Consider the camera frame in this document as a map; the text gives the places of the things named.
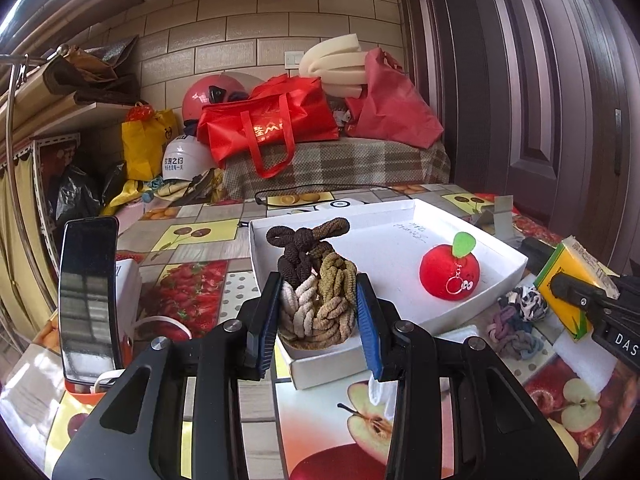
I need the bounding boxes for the blue purple braided hair ties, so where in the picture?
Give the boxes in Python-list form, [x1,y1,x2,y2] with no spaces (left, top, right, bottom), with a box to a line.
[486,305,546,360]

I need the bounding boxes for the cream foam roll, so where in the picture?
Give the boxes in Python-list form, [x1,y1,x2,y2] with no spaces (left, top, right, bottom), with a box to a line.
[298,34,371,99]

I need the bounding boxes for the brown bags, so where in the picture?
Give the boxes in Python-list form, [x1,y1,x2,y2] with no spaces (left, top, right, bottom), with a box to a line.
[42,35,141,106]

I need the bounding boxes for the red nonwoven bag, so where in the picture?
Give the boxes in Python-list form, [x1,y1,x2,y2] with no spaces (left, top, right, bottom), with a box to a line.
[345,47,445,150]

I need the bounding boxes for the white cardboard box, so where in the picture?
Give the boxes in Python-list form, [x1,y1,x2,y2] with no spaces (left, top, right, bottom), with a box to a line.
[470,195,516,241]
[248,198,529,391]

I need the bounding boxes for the dark brown door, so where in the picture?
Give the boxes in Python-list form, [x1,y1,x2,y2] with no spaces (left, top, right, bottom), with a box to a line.
[395,0,640,281]

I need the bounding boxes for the black smartphone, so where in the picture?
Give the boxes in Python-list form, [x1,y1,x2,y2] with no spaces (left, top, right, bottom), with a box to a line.
[58,216,124,383]

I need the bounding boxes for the wooden shelf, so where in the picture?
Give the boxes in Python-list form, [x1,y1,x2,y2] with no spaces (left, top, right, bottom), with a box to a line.
[0,65,136,151]

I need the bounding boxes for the white foam piece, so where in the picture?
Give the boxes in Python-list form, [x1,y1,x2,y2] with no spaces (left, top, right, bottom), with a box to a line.
[552,332,618,391]

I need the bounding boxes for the white cable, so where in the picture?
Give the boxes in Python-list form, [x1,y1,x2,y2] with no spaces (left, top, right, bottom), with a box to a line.
[92,315,193,393]

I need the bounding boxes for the white charger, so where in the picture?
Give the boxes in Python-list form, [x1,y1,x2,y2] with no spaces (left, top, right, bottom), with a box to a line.
[115,259,142,341]

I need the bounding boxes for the red tote bag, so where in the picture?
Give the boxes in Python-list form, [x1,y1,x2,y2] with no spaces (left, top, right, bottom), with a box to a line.
[196,74,341,179]

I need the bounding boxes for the yellow cloth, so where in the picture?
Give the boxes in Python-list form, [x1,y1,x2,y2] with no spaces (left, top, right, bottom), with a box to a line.
[100,177,166,211]

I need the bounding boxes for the red helmet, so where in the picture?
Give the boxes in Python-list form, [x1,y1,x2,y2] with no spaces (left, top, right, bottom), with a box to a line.
[181,71,261,126]

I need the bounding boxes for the black charger block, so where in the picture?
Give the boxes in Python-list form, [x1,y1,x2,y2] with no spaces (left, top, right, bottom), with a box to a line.
[520,237,558,276]

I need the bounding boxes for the curved metal rod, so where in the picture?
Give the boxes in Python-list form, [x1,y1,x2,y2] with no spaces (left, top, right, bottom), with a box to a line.
[0,45,71,311]

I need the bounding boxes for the plaid blanket sofa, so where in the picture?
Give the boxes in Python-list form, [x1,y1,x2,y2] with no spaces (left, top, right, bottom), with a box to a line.
[222,137,452,201]

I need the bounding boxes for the fruit printed tablecloth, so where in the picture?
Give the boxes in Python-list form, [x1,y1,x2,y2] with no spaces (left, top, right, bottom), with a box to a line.
[0,182,640,480]

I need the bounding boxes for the yellow tissue packet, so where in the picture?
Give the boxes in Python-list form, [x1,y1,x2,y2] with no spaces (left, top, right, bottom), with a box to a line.
[532,241,621,343]

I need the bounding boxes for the black and white scrunchie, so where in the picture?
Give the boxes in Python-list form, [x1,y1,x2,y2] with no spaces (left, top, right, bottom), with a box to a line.
[497,285,548,323]

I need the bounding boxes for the black plastic bag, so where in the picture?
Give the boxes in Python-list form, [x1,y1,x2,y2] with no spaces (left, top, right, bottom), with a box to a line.
[52,160,126,226]

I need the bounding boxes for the brown braided hair ties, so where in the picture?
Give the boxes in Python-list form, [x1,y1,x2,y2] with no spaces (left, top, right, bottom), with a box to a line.
[266,216,359,351]

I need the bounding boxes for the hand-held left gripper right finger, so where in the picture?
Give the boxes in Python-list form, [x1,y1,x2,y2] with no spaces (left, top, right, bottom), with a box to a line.
[354,275,581,480]

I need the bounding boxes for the red apple plush toy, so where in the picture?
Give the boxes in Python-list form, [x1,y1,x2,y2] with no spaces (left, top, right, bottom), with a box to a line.
[419,232,482,303]

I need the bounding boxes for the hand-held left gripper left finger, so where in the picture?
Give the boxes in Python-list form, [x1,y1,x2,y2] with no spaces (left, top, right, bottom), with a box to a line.
[52,271,283,480]

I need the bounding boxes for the white helmet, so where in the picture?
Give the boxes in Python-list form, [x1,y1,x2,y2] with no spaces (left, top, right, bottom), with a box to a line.
[161,135,218,182]

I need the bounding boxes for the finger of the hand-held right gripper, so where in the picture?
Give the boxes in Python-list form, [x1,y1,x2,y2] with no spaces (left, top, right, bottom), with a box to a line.
[550,272,626,331]

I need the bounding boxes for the yellow bag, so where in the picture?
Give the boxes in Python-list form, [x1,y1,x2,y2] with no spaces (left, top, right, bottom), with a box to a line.
[121,102,179,181]

